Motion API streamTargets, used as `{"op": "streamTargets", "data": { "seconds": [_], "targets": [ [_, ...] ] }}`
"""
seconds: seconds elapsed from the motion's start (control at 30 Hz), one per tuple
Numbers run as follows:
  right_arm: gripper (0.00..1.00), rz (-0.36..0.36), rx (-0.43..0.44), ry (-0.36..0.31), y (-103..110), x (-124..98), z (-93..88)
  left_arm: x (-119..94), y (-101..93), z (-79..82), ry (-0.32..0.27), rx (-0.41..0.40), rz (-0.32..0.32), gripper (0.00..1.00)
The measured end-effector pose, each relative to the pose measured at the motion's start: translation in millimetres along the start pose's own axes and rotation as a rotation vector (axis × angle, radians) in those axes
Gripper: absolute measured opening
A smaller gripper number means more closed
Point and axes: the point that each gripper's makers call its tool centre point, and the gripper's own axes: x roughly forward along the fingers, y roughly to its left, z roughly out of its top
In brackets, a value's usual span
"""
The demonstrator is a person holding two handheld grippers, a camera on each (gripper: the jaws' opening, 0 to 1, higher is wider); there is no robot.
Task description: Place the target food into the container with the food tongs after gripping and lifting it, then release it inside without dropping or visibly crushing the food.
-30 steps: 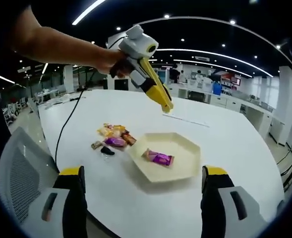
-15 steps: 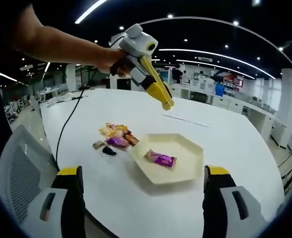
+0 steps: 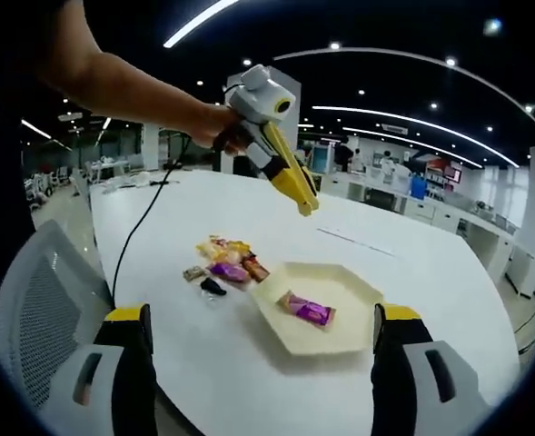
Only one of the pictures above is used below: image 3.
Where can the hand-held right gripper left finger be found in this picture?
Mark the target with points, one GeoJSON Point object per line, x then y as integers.
{"type": "Point", "coordinates": [131, 372]}

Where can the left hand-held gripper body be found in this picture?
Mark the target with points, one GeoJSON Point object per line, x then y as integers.
{"type": "Point", "coordinates": [260, 97]}

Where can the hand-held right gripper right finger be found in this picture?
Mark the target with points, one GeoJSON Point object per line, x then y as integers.
{"type": "Point", "coordinates": [394, 372]}

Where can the yellow round pastry food packet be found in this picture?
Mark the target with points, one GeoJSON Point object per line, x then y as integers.
{"type": "Point", "coordinates": [237, 250]}

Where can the purple food packet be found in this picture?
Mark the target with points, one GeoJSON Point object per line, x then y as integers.
{"type": "Point", "coordinates": [228, 272]}
{"type": "Point", "coordinates": [310, 311]}

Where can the brown chocolate bar wrapper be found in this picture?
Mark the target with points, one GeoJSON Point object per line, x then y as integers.
{"type": "Point", "coordinates": [255, 269]}

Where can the cream hexagonal container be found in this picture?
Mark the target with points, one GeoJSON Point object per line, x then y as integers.
{"type": "Point", "coordinates": [321, 281]}

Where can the yellow white pastry food packet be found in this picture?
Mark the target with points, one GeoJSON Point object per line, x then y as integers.
{"type": "Point", "coordinates": [210, 250]}

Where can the small gold food candy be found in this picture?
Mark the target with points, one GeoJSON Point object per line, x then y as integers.
{"type": "Point", "coordinates": [194, 274]}

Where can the person's left hand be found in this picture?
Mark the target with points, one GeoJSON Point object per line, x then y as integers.
{"type": "Point", "coordinates": [214, 127]}

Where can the light blue screen panel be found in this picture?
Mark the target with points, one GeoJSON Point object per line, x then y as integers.
{"type": "Point", "coordinates": [323, 158]}

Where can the white square pillar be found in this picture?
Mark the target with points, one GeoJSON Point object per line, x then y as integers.
{"type": "Point", "coordinates": [292, 131]}

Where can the straight ceiling light bar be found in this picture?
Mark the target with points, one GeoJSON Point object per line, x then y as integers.
{"type": "Point", "coordinates": [199, 24]}

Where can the small black tool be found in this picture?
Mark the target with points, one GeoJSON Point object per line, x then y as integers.
{"type": "Point", "coordinates": [162, 182]}

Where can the grey mesh office chair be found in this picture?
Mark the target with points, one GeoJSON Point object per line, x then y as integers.
{"type": "Point", "coordinates": [40, 300]}

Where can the white cabinet row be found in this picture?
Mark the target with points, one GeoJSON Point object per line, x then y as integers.
{"type": "Point", "coordinates": [439, 213]}

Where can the row of white office chairs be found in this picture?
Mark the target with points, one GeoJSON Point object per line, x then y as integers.
{"type": "Point", "coordinates": [44, 191]}

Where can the red wall display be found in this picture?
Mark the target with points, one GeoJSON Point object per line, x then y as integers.
{"type": "Point", "coordinates": [444, 170]}

